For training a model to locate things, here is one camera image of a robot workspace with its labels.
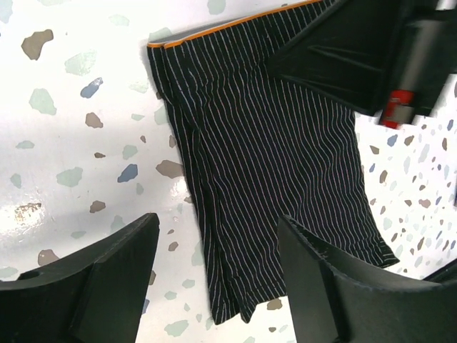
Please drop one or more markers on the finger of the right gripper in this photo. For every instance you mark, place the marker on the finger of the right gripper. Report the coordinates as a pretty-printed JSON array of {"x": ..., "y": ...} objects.
[{"x": 346, "y": 53}]

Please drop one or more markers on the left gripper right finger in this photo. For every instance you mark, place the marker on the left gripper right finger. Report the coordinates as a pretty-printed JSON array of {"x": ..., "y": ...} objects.
[{"x": 336, "y": 297}]

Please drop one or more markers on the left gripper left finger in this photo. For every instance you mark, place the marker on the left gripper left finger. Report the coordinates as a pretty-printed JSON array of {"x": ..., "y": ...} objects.
[{"x": 96, "y": 294}]

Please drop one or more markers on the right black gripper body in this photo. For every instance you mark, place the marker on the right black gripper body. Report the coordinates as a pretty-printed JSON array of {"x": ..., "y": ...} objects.
[{"x": 425, "y": 59}]

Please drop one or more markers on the black pinstriped underwear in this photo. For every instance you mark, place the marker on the black pinstriped underwear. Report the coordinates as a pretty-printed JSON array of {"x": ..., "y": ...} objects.
[{"x": 255, "y": 148}]

